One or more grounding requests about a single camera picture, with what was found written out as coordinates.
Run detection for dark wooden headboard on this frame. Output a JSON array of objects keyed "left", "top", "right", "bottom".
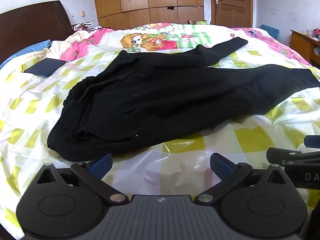
[{"left": 0, "top": 0, "right": 74, "bottom": 64}]

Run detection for wooden wardrobe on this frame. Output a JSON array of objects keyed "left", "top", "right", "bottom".
[{"left": 91, "top": 0, "right": 205, "bottom": 30}]

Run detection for black pants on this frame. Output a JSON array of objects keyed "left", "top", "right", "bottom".
[{"left": 47, "top": 37, "right": 320, "bottom": 162}]

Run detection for blue pillow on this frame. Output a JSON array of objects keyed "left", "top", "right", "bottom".
[{"left": 0, "top": 40, "right": 52, "bottom": 70}]

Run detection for wooden nightstand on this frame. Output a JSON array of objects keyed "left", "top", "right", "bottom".
[{"left": 290, "top": 29, "right": 320, "bottom": 68}]

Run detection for checked printed blanket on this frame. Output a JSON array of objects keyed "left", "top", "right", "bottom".
[{"left": 0, "top": 22, "right": 320, "bottom": 234}]

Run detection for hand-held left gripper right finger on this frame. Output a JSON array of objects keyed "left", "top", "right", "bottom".
[{"left": 194, "top": 152, "right": 286, "bottom": 203}]

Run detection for dark blue notebook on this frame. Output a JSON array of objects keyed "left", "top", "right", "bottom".
[{"left": 24, "top": 57, "right": 67, "bottom": 78}]

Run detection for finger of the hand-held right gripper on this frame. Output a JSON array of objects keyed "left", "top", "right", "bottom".
[
  {"left": 304, "top": 135, "right": 320, "bottom": 148},
  {"left": 266, "top": 147, "right": 320, "bottom": 167}
]

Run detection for blue foam mat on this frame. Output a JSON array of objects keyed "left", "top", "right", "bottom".
[{"left": 260, "top": 24, "right": 282, "bottom": 40}]

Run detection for cream bed cloth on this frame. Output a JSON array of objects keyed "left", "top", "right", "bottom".
[{"left": 49, "top": 31, "right": 83, "bottom": 55}]

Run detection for white pink cloth item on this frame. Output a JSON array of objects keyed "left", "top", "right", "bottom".
[{"left": 74, "top": 22, "right": 94, "bottom": 31}]

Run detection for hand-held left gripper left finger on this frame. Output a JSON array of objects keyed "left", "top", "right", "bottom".
[{"left": 37, "top": 152, "right": 128, "bottom": 203}]

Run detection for wooden door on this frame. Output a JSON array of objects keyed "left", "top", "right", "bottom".
[{"left": 210, "top": 0, "right": 253, "bottom": 28}]

